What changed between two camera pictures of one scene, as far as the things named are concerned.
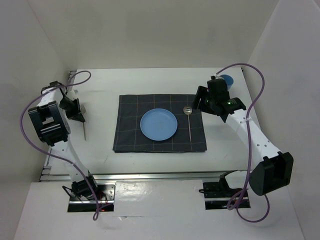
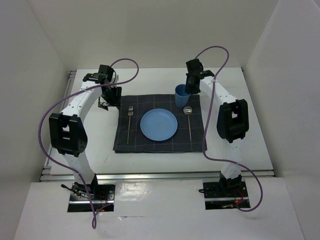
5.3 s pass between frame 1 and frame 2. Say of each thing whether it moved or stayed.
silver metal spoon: stayed
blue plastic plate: stayed
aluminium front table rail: stayed
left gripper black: moved
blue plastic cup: moved
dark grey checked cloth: stayed
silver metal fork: moved
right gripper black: moved
